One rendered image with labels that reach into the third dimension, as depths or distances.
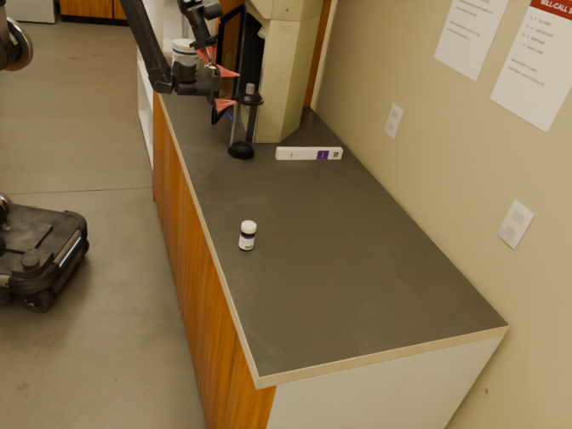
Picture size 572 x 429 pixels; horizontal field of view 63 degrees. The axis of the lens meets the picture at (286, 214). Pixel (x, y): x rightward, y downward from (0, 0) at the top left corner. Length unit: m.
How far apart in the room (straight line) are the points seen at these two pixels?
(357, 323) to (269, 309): 0.22
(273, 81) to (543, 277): 1.10
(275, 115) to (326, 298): 0.87
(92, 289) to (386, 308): 1.67
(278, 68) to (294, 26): 0.15
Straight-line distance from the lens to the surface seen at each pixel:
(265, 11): 1.70
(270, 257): 1.30
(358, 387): 1.23
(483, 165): 1.43
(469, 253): 1.49
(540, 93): 1.32
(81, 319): 2.41
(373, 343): 1.16
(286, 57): 1.77
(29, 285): 2.31
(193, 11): 1.83
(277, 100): 1.82
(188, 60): 1.57
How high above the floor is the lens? 1.77
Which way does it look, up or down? 34 degrees down
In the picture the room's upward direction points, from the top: 11 degrees clockwise
